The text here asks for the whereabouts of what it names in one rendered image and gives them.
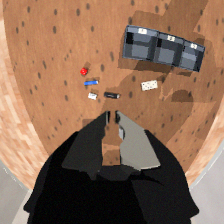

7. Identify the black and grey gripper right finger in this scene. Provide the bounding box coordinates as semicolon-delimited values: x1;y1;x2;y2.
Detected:
115;110;199;218

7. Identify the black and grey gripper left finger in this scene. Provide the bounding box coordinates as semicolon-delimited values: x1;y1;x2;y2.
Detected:
23;110;110;213

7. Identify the black rack of three bins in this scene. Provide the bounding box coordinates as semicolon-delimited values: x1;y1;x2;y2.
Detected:
122;25;206;73

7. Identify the red die with white pips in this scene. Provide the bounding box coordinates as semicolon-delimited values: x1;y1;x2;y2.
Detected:
80;68;88;75

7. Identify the white domino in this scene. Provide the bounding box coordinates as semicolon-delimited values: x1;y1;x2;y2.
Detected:
141;80;157;90

